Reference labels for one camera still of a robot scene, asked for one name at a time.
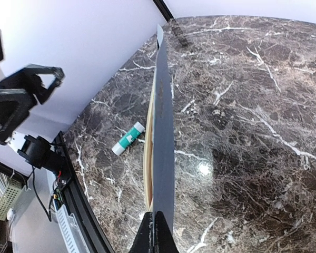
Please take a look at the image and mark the light blue slotted cable duct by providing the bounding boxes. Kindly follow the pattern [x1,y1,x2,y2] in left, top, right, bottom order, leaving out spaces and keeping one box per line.
[56,205,90,253]

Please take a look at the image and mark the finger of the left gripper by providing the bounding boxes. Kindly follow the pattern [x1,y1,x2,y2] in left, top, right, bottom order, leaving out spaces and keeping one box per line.
[0,64,65,104]
[0,89,37,144]

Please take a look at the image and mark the left black corner post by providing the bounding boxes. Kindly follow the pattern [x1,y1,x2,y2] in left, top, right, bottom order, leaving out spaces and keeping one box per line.
[153,0,174,22]

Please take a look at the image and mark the green perforated basket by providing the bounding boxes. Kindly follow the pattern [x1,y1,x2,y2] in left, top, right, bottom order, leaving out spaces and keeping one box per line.
[0,179,23,221]

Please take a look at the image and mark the green white glue stick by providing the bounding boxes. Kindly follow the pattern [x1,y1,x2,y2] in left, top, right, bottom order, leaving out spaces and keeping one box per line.
[112,122,145,155]

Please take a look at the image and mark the grey blue envelope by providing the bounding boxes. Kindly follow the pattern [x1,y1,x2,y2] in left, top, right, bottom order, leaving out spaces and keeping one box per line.
[153,26,175,232]

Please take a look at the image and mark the white letter paper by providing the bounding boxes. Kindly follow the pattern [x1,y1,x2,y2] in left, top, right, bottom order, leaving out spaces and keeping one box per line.
[143,81,155,211]

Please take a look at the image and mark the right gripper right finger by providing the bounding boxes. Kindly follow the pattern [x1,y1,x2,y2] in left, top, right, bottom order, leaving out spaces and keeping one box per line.
[154,211,179,253]

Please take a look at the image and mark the black curved front rail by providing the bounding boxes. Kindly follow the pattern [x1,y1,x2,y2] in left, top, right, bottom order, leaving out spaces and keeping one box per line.
[54,132,114,252]

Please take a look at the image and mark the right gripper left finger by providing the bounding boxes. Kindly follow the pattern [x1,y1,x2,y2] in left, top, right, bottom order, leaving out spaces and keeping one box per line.
[129,212,154,253]

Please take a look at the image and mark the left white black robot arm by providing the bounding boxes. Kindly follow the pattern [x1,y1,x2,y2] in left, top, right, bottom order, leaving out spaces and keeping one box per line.
[0,64,65,171]

